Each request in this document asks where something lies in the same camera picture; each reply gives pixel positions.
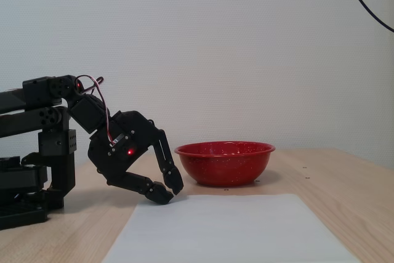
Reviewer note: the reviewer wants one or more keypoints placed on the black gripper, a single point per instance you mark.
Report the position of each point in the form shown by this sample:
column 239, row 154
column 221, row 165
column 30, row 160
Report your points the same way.
column 118, row 159

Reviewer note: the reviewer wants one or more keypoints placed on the white paper sheet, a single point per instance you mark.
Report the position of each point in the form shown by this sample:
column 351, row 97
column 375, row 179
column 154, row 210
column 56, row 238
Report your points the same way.
column 215, row 232

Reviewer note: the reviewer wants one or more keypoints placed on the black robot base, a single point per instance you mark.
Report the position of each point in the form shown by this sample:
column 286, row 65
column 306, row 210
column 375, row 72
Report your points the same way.
column 21, row 210

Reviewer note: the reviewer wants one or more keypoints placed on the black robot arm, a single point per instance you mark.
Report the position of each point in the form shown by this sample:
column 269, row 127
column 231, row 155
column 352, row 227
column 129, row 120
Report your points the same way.
column 30, row 118

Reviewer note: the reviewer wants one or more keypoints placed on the red speckled bowl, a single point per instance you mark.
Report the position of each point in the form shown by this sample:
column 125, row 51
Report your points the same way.
column 221, row 167

